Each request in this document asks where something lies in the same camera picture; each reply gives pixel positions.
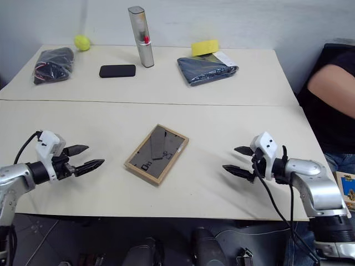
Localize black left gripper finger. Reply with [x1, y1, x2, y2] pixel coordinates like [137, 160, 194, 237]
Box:
[74, 158, 105, 178]
[67, 144, 90, 157]

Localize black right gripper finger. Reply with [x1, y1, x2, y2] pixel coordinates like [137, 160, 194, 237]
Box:
[233, 146, 253, 157]
[222, 164, 254, 181]

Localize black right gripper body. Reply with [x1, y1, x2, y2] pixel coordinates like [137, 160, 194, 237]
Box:
[248, 147, 267, 184]

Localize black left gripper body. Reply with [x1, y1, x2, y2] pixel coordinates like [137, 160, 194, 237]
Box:
[51, 147, 77, 180]

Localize person's black shirt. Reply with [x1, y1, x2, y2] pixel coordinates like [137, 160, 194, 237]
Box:
[295, 42, 355, 155]

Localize dark rounded shape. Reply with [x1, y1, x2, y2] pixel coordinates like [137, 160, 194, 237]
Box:
[121, 237, 165, 266]
[192, 227, 230, 266]

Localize black garment in plastic bag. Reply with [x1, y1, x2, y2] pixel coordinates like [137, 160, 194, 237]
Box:
[32, 47, 76, 86]

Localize black oblong case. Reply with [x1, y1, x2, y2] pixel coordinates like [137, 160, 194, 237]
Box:
[99, 64, 137, 79]

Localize dark blue bagged folded garment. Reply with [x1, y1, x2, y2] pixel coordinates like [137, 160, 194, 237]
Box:
[176, 52, 240, 88]

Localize colourful printed box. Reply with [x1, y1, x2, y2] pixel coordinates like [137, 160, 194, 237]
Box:
[335, 171, 355, 213]

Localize yellow tennis ball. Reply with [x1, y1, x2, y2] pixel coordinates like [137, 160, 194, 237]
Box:
[73, 34, 91, 52]

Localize yellow sponge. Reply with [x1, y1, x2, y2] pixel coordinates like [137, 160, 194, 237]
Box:
[191, 39, 220, 57]

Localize tall silver tube container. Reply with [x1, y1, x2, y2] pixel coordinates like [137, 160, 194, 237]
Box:
[128, 6, 155, 68]

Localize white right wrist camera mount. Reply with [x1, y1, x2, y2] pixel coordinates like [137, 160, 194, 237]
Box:
[249, 131, 278, 181]

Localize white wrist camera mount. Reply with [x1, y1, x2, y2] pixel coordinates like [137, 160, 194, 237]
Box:
[249, 131, 278, 181]
[35, 130, 67, 182]

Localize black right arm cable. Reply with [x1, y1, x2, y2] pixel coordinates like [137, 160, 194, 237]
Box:
[251, 149, 320, 264]

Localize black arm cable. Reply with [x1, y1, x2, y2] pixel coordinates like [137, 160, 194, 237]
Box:
[13, 132, 42, 165]
[251, 149, 320, 264]

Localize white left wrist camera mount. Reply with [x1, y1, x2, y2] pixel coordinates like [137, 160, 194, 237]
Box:
[35, 130, 67, 182]

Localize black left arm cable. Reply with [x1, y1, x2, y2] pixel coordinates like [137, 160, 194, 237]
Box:
[13, 132, 42, 165]

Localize wooden picture frame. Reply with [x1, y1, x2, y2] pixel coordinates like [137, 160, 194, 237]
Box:
[123, 124, 190, 187]

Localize black strap buckle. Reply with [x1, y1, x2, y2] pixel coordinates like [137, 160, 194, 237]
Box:
[235, 247, 255, 266]

